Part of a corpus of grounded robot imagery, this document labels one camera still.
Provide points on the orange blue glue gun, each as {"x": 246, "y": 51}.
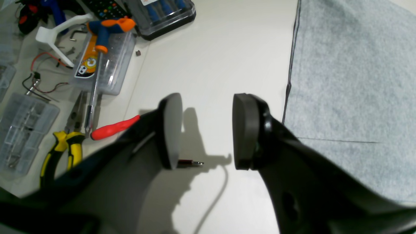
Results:
{"x": 102, "y": 29}

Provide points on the yellow black pliers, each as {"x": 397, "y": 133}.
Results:
{"x": 70, "y": 139}

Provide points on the clear organizer box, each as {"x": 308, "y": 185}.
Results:
{"x": 24, "y": 123}

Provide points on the screwdriver set case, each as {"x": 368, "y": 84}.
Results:
{"x": 155, "y": 18}

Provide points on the small screwdriver bit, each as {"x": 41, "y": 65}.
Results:
{"x": 189, "y": 164}

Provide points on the red handled screwdriver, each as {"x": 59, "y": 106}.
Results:
{"x": 112, "y": 129}

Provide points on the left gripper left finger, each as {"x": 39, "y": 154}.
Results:
{"x": 105, "y": 193}

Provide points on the grey T-shirt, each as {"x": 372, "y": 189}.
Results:
{"x": 353, "y": 90}

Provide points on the clear plastic parts box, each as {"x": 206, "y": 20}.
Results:
{"x": 113, "y": 65}

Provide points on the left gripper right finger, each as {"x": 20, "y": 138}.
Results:
{"x": 309, "y": 193}

